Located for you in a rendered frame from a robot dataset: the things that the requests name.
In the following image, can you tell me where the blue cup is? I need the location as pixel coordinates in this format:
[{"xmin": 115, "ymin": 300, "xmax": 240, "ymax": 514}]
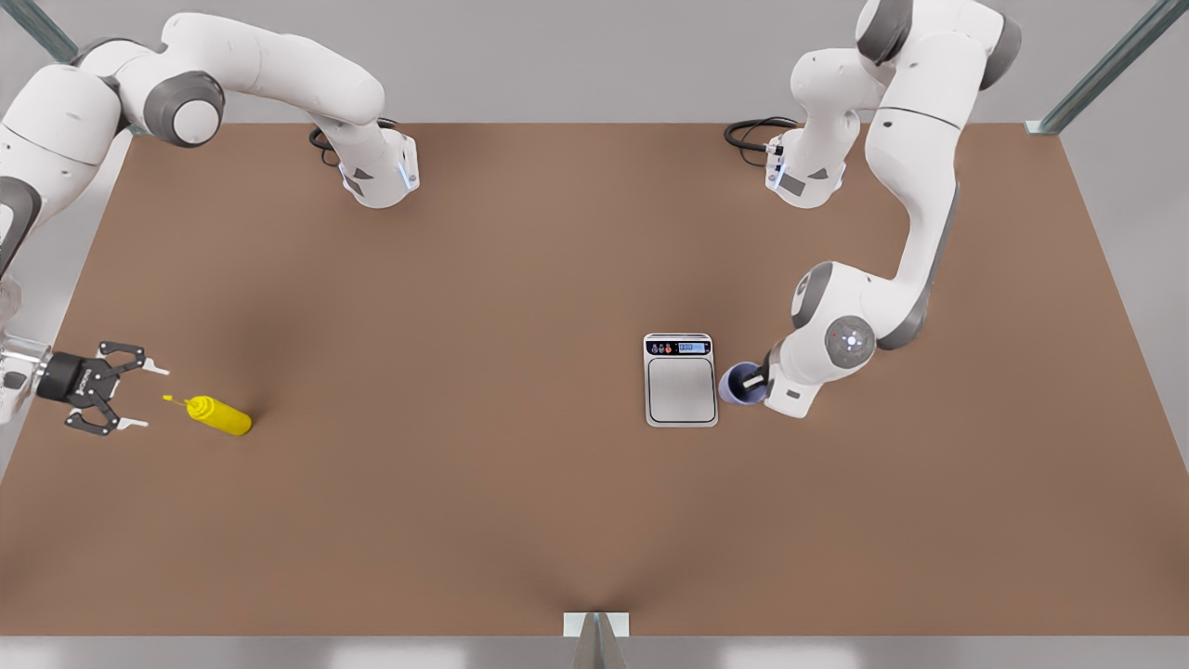
[{"xmin": 717, "ymin": 361, "xmax": 770, "ymax": 407}]

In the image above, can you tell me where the yellow sauce bottle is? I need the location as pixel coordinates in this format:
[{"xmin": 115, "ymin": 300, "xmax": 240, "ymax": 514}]
[{"xmin": 163, "ymin": 394, "xmax": 254, "ymax": 438}]

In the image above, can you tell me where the silver kitchen scale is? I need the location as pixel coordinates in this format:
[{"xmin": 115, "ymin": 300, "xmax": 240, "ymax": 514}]
[{"xmin": 643, "ymin": 333, "xmax": 720, "ymax": 428}]

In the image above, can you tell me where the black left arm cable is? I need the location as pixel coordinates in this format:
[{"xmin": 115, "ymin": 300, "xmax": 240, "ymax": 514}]
[{"xmin": 723, "ymin": 116, "xmax": 802, "ymax": 169}]

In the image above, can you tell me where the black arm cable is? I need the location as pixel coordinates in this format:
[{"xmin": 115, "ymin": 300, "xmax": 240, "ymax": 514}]
[
  {"xmin": 723, "ymin": 116, "xmax": 802, "ymax": 169},
  {"xmin": 307, "ymin": 117, "xmax": 400, "ymax": 169}
]

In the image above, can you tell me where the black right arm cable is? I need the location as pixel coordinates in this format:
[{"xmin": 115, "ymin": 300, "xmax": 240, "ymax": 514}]
[{"xmin": 307, "ymin": 117, "xmax": 400, "ymax": 169}]

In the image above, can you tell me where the silver frame post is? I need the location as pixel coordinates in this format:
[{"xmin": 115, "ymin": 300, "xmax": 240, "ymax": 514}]
[
  {"xmin": 563, "ymin": 611, "xmax": 631, "ymax": 669},
  {"xmin": 0, "ymin": 0, "xmax": 81, "ymax": 64},
  {"xmin": 1025, "ymin": 0, "xmax": 1189, "ymax": 138}
]

